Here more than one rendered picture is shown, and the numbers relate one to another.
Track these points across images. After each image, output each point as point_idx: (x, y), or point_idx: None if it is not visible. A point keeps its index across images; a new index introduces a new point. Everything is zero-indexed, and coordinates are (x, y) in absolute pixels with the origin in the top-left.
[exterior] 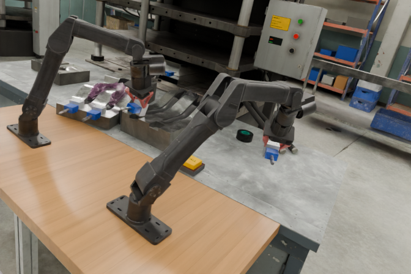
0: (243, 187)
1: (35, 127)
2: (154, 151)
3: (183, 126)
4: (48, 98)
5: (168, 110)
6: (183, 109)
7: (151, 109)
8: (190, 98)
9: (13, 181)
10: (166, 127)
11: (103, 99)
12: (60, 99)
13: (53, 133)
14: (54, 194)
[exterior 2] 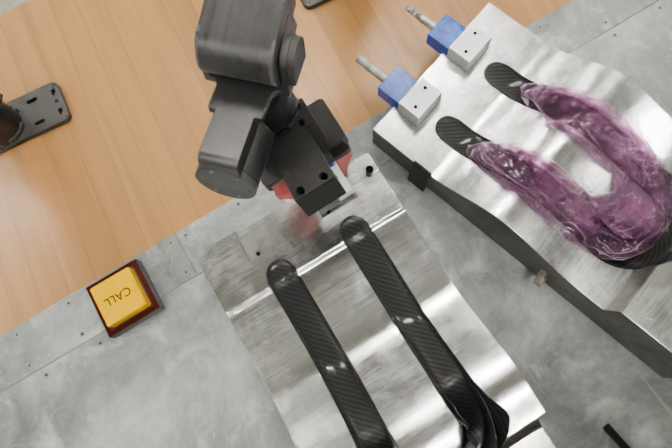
0: (8, 405)
1: None
2: (227, 232)
3: (243, 324)
4: (614, 4)
5: (389, 325)
6: (368, 378)
7: (398, 263)
8: (427, 438)
9: None
10: (235, 255)
11: (511, 128)
12: (603, 36)
13: (364, 15)
14: (118, 11)
